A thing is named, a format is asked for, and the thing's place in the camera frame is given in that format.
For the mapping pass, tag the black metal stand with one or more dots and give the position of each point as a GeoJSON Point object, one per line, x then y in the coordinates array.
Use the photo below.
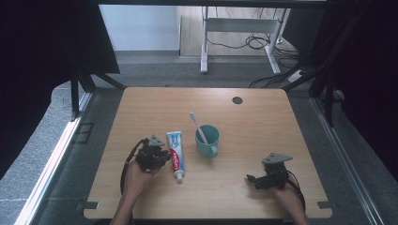
{"type": "Point", "coordinates": [81, 87]}
{"type": "Point", "coordinates": [325, 90]}

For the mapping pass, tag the white desk frame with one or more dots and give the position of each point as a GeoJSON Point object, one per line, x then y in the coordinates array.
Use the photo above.
{"type": "Point", "coordinates": [237, 25]}

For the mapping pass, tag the white power strip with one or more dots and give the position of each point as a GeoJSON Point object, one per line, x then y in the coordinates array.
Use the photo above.
{"type": "Point", "coordinates": [296, 76]}

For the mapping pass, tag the black curtain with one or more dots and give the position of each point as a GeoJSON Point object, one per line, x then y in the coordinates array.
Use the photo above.
{"type": "Point", "coordinates": [366, 68]}
{"type": "Point", "coordinates": [43, 62]}

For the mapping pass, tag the person's right hand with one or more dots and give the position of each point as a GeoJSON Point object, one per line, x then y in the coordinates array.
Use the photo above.
{"type": "Point", "coordinates": [286, 195]}

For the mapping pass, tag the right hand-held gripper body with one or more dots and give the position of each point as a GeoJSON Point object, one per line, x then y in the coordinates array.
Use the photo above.
{"type": "Point", "coordinates": [277, 173]}

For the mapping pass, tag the teal cup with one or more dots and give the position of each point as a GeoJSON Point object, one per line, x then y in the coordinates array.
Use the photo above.
{"type": "Point", "coordinates": [208, 142]}

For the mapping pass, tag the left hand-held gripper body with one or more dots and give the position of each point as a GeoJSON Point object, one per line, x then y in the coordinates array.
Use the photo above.
{"type": "Point", "coordinates": [150, 154]}

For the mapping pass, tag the pink toothbrush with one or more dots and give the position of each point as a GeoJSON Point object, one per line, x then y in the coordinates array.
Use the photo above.
{"type": "Point", "coordinates": [199, 127]}

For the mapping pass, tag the person's left hand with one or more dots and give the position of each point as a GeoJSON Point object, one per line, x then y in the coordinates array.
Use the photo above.
{"type": "Point", "coordinates": [139, 179]}

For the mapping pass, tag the white toothpaste tube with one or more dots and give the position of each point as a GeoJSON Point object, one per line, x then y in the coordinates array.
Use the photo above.
{"type": "Point", "coordinates": [176, 153]}

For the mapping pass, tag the dark round table grommet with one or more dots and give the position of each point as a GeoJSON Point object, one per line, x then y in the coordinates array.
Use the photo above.
{"type": "Point", "coordinates": [237, 100]}

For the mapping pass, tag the aluminium rail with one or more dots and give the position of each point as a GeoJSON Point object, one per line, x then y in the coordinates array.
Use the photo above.
{"type": "Point", "coordinates": [50, 168]}
{"type": "Point", "coordinates": [347, 162]}

